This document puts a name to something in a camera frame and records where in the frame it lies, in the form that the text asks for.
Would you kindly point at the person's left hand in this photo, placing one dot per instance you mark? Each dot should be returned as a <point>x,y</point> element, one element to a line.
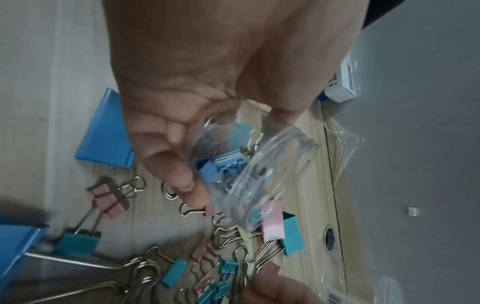
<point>206,59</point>

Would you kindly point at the person's right hand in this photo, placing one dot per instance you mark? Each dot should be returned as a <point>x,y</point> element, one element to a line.
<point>277,288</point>

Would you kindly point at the large pink binder clip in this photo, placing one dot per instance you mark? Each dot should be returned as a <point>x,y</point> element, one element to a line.
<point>273,222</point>

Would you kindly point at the large clear plastic jar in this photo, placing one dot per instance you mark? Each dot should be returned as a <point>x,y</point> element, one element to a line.
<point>378,292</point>

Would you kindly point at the small clear plastic jar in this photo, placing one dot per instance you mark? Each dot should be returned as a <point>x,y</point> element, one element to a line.
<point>270,178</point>

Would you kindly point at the large blue binder clip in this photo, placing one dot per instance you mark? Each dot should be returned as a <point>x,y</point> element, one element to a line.
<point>107,130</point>
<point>18,240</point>

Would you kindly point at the pile of small colourful clips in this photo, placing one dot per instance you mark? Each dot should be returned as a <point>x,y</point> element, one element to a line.
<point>108,202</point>

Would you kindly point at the round black desk grommet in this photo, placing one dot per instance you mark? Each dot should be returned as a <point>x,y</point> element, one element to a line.
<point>330,238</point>

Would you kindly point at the white and blue box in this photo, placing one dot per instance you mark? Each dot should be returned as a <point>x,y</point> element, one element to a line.
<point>339,83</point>

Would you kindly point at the clear plastic wrap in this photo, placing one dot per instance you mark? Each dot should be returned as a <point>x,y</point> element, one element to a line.
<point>345,139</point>

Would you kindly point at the small white wall hook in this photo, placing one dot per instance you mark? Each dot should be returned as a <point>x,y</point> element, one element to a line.
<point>412,211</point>

